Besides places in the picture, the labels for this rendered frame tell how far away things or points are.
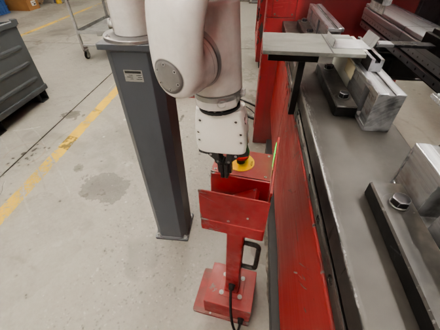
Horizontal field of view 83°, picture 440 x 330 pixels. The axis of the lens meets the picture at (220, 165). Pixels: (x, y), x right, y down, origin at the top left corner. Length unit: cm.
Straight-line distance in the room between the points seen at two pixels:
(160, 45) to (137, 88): 54
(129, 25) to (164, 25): 51
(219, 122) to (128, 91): 48
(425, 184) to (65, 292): 141
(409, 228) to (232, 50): 36
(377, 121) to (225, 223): 43
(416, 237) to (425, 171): 10
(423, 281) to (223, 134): 35
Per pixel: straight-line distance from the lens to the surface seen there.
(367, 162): 60
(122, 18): 83
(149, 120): 91
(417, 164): 51
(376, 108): 67
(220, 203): 57
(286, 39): 84
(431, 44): 95
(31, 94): 302
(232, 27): 39
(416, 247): 45
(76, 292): 146
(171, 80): 34
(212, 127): 46
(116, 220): 161
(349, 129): 68
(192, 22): 31
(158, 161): 102
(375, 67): 77
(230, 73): 40
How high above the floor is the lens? 122
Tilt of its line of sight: 42 degrees down
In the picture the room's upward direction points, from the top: straight up
